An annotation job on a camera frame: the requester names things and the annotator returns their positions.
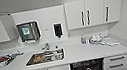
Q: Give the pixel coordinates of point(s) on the black soap dispenser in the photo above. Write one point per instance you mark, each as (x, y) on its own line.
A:
(57, 30)

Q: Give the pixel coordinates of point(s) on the small chrome soap pump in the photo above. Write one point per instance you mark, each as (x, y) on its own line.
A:
(56, 47)

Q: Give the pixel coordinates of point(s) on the blue dish soap bottle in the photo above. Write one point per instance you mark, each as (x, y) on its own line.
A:
(82, 40)

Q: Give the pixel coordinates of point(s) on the white mug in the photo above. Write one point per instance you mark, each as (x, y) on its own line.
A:
(57, 53)

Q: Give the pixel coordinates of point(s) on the chrome sink faucet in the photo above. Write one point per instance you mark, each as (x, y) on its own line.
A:
(45, 47)

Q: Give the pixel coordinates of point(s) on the white patterned bowl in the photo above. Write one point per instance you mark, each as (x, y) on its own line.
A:
(57, 58)

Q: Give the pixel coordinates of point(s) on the small white bottle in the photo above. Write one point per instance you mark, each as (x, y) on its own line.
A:
(87, 41)

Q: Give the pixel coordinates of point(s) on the orange sponge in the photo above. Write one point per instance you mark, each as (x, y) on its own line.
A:
(38, 57)

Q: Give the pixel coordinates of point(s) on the grey bowl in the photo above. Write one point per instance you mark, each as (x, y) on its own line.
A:
(39, 60)

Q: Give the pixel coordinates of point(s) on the grey paper towel dispenser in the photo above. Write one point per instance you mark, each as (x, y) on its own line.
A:
(28, 32)

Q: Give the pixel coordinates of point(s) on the steel kitchen sink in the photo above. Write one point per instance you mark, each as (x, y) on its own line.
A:
(30, 63)

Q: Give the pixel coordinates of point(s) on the stack of white dishes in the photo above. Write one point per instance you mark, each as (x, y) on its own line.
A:
(113, 41)

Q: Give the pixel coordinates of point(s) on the white drawer unit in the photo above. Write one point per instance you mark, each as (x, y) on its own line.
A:
(117, 64)

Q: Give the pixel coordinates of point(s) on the white wall outlet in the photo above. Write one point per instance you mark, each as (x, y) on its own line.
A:
(68, 35)

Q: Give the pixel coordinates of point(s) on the small grey wall label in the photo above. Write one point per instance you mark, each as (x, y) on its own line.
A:
(46, 29)

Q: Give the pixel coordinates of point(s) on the white three-door wall cabinet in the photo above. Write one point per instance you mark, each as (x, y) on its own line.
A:
(94, 11)

